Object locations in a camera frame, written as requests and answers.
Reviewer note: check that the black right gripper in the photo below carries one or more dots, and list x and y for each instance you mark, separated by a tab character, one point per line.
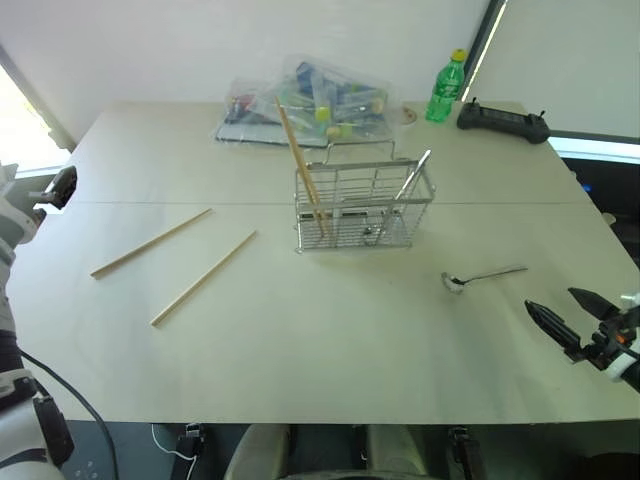
607	337

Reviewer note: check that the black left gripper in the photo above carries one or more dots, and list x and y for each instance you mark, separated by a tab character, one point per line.
62	187

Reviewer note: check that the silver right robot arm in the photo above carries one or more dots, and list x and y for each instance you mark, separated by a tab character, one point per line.
634	376

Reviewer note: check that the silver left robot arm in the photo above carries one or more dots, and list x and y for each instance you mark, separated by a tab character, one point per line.
20	440

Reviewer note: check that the metal spoon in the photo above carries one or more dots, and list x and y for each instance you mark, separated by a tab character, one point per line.
418	169
487	274

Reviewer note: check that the wooden chopstick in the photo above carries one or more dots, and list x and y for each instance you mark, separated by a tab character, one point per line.
300	159
202	280
288	131
150	244

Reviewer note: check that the black furniture with blue dot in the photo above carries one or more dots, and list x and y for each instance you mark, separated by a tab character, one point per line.
607	195

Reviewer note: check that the black table clamp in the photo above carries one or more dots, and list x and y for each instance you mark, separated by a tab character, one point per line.
191	440
467	450

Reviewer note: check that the black remote controller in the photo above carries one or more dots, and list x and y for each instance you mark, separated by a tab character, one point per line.
500	121

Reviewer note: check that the grey rounded shape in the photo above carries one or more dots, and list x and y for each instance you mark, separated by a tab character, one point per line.
257	450
395	447

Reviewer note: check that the green plastic bottle yellow cap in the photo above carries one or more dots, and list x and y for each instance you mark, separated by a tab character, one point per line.
444	90

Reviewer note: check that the clear plastic bag of items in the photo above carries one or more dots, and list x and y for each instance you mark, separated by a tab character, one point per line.
320	100

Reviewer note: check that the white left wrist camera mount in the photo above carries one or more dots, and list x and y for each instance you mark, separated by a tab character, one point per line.
17	222

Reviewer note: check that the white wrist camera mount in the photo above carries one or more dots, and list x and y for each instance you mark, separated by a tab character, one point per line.
620	367
17	222

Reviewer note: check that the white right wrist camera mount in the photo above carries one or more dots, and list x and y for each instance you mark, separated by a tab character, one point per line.
620	367

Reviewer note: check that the dark window frame post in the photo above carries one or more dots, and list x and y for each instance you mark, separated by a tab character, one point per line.
482	47

